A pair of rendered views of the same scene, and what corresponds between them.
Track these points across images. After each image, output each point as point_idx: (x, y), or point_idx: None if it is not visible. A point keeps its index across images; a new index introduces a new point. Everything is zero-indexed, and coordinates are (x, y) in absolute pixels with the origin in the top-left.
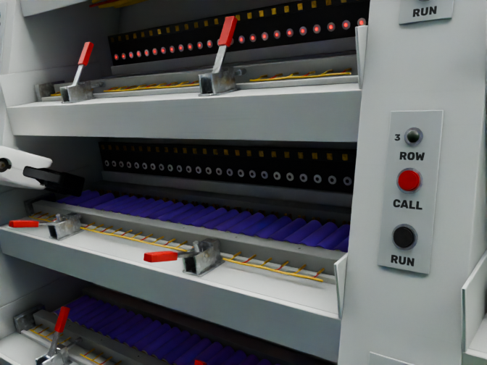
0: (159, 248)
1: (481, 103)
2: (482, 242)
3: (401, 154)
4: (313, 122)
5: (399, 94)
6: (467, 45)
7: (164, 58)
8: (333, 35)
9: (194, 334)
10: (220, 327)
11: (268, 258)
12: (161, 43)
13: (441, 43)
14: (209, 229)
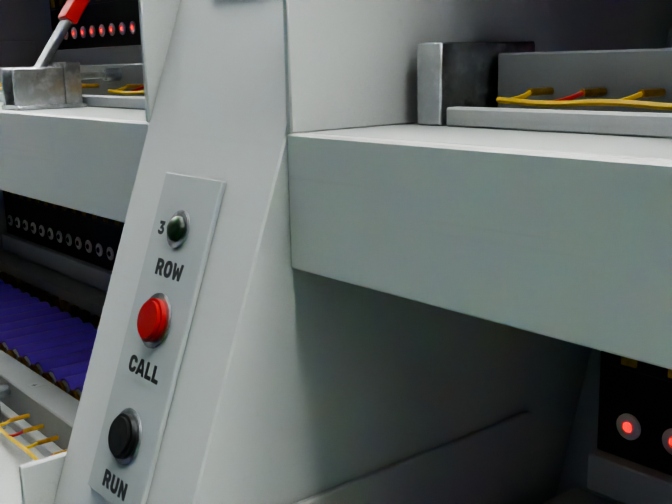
0: None
1: (272, 176)
2: (279, 479)
3: (159, 263)
4: (101, 178)
5: (186, 140)
6: (280, 51)
7: (112, 43)
8: None
9: None
10: None
11: (55, 435)
12: (111, 15)
13: (253, 41)
14: (16, 363)
